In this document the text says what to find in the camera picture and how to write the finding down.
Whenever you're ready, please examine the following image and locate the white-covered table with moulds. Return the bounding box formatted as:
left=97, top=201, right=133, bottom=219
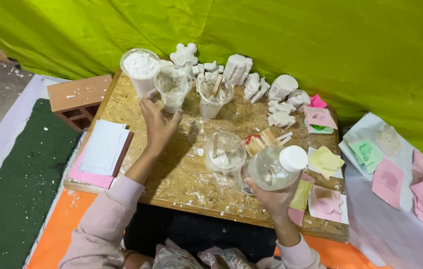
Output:
left=338, top=111, right=423, bottom=269

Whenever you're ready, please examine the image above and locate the large white paper sheet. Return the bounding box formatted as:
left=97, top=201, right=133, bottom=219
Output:
left=307, top=185, right=350, bottom=225

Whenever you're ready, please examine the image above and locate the clear cup holding wooden sticks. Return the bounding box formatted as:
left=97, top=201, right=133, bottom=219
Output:
left=196, top=74, right=235, bottom=120

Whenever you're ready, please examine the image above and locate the stack of white papers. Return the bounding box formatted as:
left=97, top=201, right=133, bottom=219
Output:
left=78, top=119, right=131, bottom=177

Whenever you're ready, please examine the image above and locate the clear bottle with white cap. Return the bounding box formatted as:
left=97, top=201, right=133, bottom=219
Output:
left=234, top=145, right=309, bottom=196

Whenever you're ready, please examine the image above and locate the lime green cloth backdrop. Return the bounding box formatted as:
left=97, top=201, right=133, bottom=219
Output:
left=0, top=0, right=423, bottom=172

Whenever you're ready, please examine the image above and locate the small pink mould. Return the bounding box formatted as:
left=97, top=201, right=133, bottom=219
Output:
left=288, top=207, right=305, bottom=227

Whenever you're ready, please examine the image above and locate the pale yellow square mould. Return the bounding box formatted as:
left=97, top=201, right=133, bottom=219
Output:
left=308, top=146, right=346, bottom=179

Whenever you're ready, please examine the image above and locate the row of white plaster figures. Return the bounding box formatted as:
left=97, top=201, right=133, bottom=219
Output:
left=159, top=43, right=311, bottom=130

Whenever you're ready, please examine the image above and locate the pink paper sheet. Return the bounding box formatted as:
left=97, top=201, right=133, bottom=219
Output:
left=67, top=145, right=115, bottom=190

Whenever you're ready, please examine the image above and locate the green turf mat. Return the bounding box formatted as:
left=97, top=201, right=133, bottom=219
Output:
left=0, top=98, right=83, bottom=269

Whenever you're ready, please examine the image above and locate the green mould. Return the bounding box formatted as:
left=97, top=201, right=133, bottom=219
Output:
left=304, top=120, right=335, bottom=135

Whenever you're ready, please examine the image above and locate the clear cup with plaster mix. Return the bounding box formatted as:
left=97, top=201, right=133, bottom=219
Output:
left=204, top=130, right=247, bottom=175

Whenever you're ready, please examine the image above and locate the plastic cup of white powder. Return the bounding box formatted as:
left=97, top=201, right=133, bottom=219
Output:
left=120, top=48, right=162, bottom=98

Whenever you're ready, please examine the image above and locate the pink star-shaped mould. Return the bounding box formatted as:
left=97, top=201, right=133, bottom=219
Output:
left=308, top=94, right=328, bottom=109

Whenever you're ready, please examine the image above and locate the pink mould with star imprint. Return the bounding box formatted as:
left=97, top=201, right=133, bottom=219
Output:
left=310, top=185, right=345, bottom=223

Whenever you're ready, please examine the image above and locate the terracotta hollow brick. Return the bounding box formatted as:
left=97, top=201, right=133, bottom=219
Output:
left=47, top=74, right=113, bottom=132

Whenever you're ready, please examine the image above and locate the orange floor mat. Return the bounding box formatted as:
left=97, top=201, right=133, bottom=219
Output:
left=26, top=188, right=388, bottom=269

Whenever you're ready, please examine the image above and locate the clear plastic cup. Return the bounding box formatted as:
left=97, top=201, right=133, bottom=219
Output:
left=154, top=67, right=194, bottom=114

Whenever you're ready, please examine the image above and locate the yellow rounded mould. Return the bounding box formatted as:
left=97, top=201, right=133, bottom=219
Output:
left=289, top=179, right=313, bottom=212

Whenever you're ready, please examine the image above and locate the person's right hand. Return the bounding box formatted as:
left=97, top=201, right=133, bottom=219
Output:
left=244, top=174, right=304, bottom=222

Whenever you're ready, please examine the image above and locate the person's patterned clothing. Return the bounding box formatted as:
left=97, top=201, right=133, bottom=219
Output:
left=122, top=238, right=276, bottom=269

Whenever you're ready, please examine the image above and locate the pink square mould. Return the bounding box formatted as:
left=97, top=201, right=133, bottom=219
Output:
left=303, top=105, right=338, bottom=130

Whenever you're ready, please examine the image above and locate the bundle of wooden sticks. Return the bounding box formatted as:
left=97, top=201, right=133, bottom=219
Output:
left=243, top=128, right=294, bottom=158

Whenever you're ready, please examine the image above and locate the brown board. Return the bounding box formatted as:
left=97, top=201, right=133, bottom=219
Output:
left=111, top=130, right=134, bottom=179

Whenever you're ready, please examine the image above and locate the person's left hand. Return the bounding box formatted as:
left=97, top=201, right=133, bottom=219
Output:
left=138, top=89, right=184, bottom=151

